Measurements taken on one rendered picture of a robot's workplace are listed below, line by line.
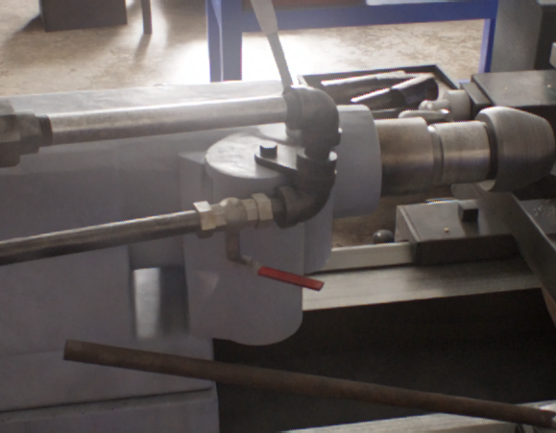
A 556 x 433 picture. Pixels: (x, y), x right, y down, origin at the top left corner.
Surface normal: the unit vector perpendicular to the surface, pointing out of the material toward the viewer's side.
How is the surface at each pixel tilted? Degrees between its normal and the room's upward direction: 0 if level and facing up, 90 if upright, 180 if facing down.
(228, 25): 90
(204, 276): 79
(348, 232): 0
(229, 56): 90
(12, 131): 56
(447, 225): 0
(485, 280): 0
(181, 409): 90
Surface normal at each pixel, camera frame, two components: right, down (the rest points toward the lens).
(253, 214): 0.39, 0.11
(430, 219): 0.00, -0.86
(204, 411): 0.16, 0.51
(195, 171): -0.58, 0.24
